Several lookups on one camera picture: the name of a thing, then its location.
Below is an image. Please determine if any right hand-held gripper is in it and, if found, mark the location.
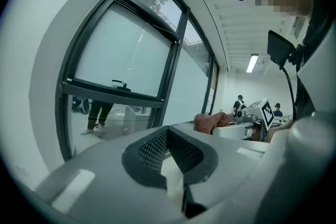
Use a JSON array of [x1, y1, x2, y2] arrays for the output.
[[211, 98, 275, 143]]

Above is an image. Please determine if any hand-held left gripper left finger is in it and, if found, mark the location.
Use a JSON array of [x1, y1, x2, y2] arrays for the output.
[[34, 125, 185, 224]]

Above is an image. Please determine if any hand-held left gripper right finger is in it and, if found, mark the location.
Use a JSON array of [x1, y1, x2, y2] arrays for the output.
[[167, 125, 271, 219]]

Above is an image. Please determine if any reddish brown cloth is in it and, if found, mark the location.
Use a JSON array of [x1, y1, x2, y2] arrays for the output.
[[194, 112, 234, 135]]

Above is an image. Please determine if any clear glass window pane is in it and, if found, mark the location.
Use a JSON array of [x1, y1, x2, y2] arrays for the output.
[[67, 94, 159, 157]]

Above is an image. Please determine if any person's right forearm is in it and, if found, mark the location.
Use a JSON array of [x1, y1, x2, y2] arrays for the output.
[[267, 123, 292, 143]]

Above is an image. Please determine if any partly frosted glass pane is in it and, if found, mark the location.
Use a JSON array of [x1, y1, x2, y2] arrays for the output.
[[162, 19, 212, 127]]

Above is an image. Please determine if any long ceiling light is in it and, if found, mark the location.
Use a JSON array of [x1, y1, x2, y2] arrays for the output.
[[245, 52, 260, 74]]

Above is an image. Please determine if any chest-mounted timer display device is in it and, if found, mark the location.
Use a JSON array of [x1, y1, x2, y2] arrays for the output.
[[267, 29, 297, 68]]

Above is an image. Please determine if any person's black shirt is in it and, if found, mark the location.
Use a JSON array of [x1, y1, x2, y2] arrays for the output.
[[293, 0, 336, 124]]

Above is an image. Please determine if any frosted glass window pane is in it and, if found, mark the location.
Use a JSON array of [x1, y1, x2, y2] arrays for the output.
[[74, 3, 172, 99]]

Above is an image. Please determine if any black window handle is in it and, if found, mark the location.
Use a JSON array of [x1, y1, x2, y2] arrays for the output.
[[111, 79, 132, 92]]

